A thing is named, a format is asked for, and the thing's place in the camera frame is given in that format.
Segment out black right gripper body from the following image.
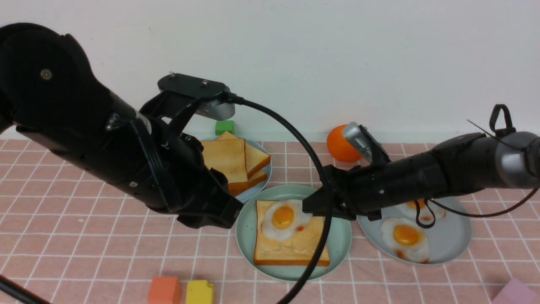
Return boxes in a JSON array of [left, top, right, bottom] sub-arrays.
[[324, 158, 448, 220]]

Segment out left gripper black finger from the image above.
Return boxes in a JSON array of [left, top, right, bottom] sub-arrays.
[[177, 198, 244, 229]]

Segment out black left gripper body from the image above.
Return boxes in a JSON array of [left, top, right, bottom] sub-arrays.
[[139, 92, 236, 216]]

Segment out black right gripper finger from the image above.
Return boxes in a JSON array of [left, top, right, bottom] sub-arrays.
[[302, 188, 356, 220]]

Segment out toast slice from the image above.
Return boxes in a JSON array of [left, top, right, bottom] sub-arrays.
[[254, 200, 324, 266], [214, 132, 270, 181], [201, 139, 249, 196], [248, 171, 267, 189]]

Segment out fried egg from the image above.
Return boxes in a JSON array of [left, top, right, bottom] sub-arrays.
[[380, 217, 430, 264], [261, 199, 313, 241], [394, 199, 446, 225]]

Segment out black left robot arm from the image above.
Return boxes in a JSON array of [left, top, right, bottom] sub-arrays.
[[1, 23, 243, 229]]

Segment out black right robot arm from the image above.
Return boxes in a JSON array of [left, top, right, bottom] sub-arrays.
[[302, 104, 540, 220]]

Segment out teal green centre plate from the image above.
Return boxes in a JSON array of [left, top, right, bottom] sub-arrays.
[[236, 185, 352, 282]]

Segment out orange tangerine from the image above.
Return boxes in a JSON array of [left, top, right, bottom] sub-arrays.
[[326, 125, 362, 163]]

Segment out green block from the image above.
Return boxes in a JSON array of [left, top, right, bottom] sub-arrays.
[[214, 120, 235, 136]]

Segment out yellow block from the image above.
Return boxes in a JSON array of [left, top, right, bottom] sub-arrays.
[[185, 280, 214, 304]]

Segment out grey blue egg plate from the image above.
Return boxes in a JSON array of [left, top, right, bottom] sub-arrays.
[[357, 202, 473, 265]]

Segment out orange block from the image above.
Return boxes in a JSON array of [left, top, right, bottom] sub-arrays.
[[147, 276, 181, 304]]

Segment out pink block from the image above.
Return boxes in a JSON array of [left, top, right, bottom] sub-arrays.
[[491, 278, 538, 304]]

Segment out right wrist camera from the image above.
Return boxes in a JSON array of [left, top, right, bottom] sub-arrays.
[[341, 122, 391, 164]]

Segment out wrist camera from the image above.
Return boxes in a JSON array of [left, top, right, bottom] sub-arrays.
[[157, 73, 235, 121], [341, 122, 391, 164]]

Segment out black right camera cable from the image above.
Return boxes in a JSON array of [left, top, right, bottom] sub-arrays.
[[415, 186, 540, 229]]

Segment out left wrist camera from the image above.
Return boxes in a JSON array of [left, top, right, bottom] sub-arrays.
[[157, 73, 235, 121]]

